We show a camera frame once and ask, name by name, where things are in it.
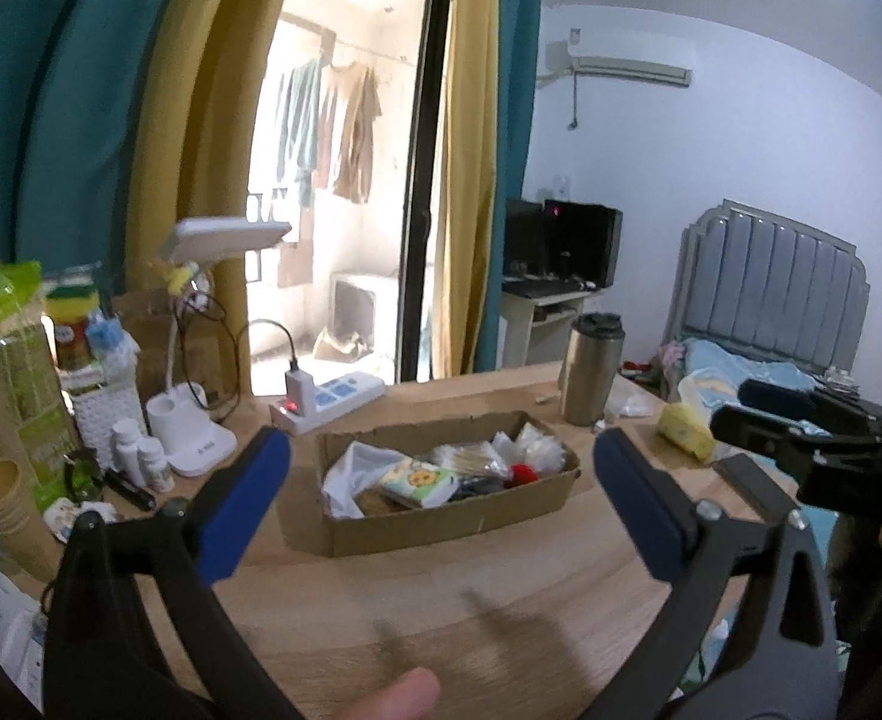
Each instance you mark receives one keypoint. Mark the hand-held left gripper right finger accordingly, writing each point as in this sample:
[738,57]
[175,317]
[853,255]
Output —
[636,510]

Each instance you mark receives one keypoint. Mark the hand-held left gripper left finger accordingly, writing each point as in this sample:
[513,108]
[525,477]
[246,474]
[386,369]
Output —
[250,502]

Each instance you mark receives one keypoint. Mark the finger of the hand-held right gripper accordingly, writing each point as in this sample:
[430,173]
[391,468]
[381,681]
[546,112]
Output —
[771,435]
[786,399]

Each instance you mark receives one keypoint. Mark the red spider plush ball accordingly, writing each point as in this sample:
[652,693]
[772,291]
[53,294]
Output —
[520,474]

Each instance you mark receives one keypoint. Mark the grey cloth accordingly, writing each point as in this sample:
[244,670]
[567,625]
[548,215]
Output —
[478,489]

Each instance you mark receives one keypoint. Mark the cartoon tissue packet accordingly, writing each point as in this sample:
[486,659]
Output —
[418,484]

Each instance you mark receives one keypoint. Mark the clear cotton swab bag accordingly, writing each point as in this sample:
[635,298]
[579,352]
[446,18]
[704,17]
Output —
[471,457]

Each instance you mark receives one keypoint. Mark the cardboard box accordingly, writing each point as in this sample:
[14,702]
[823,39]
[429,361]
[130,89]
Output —
[448,525]

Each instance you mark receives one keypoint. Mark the person's right forearm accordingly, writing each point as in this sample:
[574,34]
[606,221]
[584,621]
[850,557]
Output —
[876,600]

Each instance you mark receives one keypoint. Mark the person's left hand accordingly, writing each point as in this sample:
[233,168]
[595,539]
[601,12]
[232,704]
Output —
[396,699]

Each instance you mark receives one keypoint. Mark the blue bed blanket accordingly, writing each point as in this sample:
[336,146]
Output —
[741,375]

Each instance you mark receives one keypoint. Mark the dark grey flat notebook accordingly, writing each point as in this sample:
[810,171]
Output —
[756,484]

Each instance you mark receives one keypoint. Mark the white desk lamp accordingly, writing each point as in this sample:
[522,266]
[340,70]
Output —
[193,442]

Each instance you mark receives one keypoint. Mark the white plastic bag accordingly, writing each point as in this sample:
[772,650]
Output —
[347,476]

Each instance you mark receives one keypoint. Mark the clear plastic bag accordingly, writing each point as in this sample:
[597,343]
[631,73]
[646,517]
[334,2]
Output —
[628,406]

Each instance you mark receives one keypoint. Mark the white pill bottle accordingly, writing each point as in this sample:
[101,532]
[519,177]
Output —
[154,461]
[126,450]

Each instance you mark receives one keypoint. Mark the grey padded headboard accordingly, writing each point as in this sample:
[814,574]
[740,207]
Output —
[778,292]

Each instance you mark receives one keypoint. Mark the black pen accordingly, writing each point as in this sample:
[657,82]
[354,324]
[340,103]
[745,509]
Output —
[132,491]

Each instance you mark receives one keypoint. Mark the white charger plug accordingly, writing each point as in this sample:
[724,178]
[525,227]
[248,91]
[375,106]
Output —
[298,390]

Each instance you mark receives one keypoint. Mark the white power strip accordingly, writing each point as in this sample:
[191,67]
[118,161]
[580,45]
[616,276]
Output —
[336,397]

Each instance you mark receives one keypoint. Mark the steel tumbler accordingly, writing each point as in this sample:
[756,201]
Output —
[591,367]

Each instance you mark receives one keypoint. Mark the green glass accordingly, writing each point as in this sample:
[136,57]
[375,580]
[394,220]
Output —
[85,476]

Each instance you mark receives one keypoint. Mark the white perforated basket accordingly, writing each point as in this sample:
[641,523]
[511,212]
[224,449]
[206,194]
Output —
[107,412]

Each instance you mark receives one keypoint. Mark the small white round case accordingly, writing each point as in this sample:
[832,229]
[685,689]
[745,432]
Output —
[73,521]

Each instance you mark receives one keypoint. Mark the brown cardboard carton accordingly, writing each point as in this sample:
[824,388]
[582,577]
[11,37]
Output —
[148,345]

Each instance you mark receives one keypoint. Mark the white computer desk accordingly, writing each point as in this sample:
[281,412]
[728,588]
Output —
[542,322]

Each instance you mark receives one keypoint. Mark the blue and white packet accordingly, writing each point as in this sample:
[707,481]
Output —
[111,341]

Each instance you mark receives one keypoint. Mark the white balcony appliance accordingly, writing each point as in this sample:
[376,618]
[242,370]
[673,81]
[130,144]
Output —
[362,311]

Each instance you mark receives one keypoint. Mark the black keyboard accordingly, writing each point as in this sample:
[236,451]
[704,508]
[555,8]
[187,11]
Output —
[553,289]

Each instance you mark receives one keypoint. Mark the stack of paper cups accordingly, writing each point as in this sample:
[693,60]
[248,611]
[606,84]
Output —
[13,517]

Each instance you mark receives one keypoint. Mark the jar with red label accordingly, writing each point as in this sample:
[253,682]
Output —
[73,334]

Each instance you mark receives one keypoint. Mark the black monitor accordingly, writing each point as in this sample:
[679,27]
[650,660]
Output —
[583,244]

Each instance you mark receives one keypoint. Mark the green packaged paper cups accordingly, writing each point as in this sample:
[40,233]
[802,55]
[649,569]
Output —
[13,390]

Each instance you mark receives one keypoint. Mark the black computer screen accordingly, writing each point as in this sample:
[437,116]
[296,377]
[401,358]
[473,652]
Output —
[523,236]

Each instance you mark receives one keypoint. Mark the white air conditioner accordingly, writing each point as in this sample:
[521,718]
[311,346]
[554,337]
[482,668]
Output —
[628,64]

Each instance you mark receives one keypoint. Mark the green hanging shirt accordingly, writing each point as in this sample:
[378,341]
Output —
[302,127]

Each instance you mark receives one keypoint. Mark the yellow curtain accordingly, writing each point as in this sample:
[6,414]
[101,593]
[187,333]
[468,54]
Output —
[471,165]
[208,90]

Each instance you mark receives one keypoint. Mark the teal curtain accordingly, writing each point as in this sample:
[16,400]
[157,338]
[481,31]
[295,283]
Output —
[58,127]
[516,127]

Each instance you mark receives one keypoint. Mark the brown hanging shirt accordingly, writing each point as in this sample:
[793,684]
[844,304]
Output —
[358,135]

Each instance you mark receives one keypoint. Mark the black door frame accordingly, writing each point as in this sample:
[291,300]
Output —
[426,165]

